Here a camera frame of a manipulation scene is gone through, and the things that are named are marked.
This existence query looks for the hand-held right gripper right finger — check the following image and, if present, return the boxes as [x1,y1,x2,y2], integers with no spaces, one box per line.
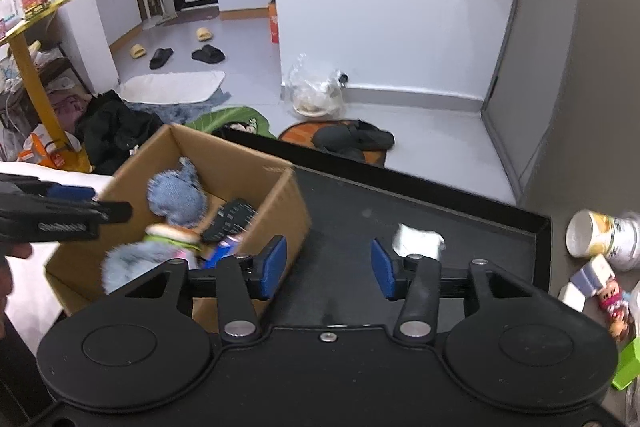
[370,237,541,342]

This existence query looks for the white and yellow tin can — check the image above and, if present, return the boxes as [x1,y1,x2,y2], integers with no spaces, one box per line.
[566,209,640,272]

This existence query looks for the blue denim octopus plush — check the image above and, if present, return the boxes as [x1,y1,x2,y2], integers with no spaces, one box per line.
[146,157,210,228]

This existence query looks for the green plastic object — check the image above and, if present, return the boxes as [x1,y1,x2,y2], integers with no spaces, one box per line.
[611,337,640,390]

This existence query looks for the orange snack bag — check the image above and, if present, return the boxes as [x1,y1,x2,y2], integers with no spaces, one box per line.
[17,132,71,170]

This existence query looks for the black clothing pile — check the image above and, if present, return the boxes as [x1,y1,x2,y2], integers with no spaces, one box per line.
[74,89,166,175]

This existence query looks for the burger plush toy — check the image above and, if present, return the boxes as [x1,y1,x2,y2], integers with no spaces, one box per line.
[144,223,198,250]

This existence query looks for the grey partition panel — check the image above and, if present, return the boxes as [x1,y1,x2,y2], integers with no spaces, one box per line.
[480,0,640,218]

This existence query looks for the round orange mat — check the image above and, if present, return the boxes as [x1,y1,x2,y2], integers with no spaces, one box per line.
[277,119,388,170]

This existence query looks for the small doll figure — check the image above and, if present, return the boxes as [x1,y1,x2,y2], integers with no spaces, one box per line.
[595,284,632,343]

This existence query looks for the white floor mat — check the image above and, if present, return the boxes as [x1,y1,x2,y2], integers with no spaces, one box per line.
[121,71,226,104]

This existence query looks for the white soft cloth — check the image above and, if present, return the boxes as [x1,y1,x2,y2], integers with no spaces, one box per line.
[391,223,447,258]

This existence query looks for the green leaf cartoon mat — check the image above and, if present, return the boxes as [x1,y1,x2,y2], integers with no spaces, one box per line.
[185,106,277,140]

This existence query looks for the small white box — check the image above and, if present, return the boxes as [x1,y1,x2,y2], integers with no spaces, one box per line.
[559,254,616,313]

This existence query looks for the grey fluffy plush toy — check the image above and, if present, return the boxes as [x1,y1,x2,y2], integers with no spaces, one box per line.
[101,241,201,298]

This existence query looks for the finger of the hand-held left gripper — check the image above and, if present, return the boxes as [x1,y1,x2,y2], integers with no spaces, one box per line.
[0,173,99,204]
[0,200,134,244]

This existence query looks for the orange cardboard box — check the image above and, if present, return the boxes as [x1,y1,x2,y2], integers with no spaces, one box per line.
[268,0,281,45]

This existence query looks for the black tray table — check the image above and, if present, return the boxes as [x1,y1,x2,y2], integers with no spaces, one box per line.
[212,127,553,323]

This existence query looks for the person's left hand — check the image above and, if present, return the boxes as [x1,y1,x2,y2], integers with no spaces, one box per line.
[0,243,33,303]

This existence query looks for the yellow table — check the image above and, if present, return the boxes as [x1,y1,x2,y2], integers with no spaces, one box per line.
[0,0,93,172]

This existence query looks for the clear plastic bag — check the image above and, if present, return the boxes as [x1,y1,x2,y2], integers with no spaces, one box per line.
[286,53,346,118]

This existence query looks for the white cabinet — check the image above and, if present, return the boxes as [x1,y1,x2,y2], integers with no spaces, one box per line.
[90,0,143,42]

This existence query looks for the black remote control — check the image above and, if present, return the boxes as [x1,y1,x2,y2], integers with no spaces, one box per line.
[201,198,258,244]

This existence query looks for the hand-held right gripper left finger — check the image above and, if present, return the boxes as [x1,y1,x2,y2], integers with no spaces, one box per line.
[122,234,289,342]

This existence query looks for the dark doormat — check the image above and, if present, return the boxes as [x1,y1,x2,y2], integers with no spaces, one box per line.
[177,6,221,24]

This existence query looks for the pink clothing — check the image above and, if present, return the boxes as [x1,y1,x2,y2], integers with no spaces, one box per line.
[50,94,93,128]

